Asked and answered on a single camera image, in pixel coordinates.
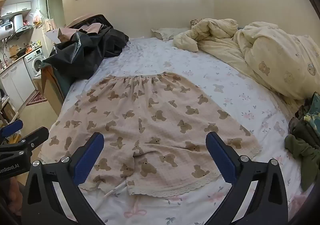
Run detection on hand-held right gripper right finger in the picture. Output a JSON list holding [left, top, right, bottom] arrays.
[[200, 131, 295, 225]]

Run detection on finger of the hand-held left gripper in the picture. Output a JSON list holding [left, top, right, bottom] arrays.
[[19, 127, 50, 151], [0, 120, 24, 139]]

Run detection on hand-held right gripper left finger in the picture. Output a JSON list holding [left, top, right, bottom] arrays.
[[21, 132, 110, 225]]

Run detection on pink bear print pants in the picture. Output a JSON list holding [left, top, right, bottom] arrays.
[[37, 72, 263, 198]]

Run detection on red patterned rug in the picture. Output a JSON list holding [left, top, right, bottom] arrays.
[[26, 90, 48, 106]]

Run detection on white lower kitchen cabinet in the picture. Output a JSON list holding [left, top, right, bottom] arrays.
[[0, 58, 37, 106]]

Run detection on white washing machine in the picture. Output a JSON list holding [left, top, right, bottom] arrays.
[[24, 48, 46, 81]]

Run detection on olive green garment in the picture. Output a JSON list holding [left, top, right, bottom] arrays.
[[284, 134, 319, 192]]

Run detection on green patterned garment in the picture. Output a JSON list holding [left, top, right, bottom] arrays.
[[289, 91, 320, 140]]

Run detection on glass range hood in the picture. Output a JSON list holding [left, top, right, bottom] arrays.
[[10, 25, 35, 38]]

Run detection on white water heater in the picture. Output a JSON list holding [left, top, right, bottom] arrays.
[[0, 14, 24, 38]]

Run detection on white floral bed sheet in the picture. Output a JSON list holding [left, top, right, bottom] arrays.
[[37, 37, 316, 225]]

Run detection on beige hanging cloth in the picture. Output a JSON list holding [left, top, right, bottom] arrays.
[[44, 18, 57, 32]]

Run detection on white upper kitchen cabinets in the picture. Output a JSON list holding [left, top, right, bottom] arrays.
[[0, 1, 32, 18]]

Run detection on cream bear print duvet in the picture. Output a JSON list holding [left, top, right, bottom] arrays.
[[172, 18, 320, 101]]

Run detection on pink cloth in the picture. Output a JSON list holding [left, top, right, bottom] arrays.
[[58, 23, 104, 43]]

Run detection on tall white refrigerator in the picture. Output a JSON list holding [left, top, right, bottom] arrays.
[[37, 0, 57, 33]]

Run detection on cream pillow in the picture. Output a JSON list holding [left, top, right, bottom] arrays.
[[151, 27, 190, 41]]

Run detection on wooden bed frame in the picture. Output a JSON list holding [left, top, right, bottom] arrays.
[[40, 65, 66, 116]]

